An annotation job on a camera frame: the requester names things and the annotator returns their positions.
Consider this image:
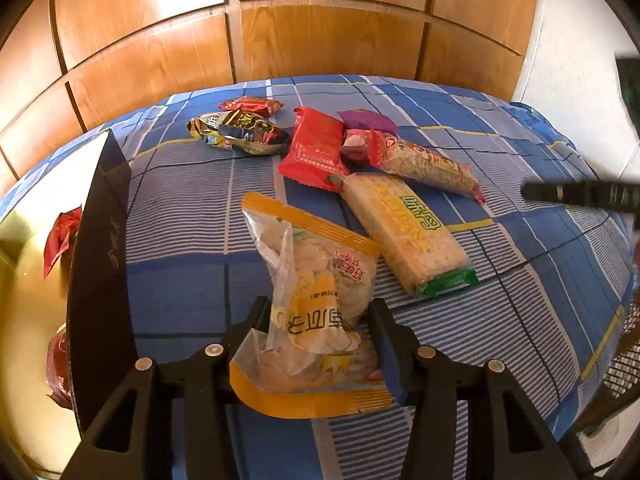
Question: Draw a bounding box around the cracker biscuit pack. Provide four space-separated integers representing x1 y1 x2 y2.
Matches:
340 174 480 298

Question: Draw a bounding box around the blue plaid bed sheet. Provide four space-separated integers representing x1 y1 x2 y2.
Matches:
1 75 632 436

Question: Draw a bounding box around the dark gold foil snack packet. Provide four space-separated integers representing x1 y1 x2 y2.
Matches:
186 110 291 156

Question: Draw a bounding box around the large red snack packet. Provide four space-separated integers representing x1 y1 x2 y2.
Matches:
278 106 349 193

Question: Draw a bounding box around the wooden wardrobe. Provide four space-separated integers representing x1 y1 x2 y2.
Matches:
1 0 536 188

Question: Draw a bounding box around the gold tin box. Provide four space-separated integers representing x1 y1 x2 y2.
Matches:
1 130 138 479

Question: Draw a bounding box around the squirrel sesame bar pack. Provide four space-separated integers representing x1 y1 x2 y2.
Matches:
367 130 486 204

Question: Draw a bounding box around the small red candy packet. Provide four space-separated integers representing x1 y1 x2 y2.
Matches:
218 96 283 118

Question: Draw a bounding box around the pink white snack packet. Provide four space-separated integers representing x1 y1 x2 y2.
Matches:
340 129 371 165

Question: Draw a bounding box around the purple snack packet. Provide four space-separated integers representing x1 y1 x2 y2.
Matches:
338 110 397 136

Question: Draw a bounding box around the dark red snack packet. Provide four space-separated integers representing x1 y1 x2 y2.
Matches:
46 324 73 410

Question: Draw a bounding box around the clear orange-edged snack bag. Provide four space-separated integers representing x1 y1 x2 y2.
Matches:
230 192 392 419

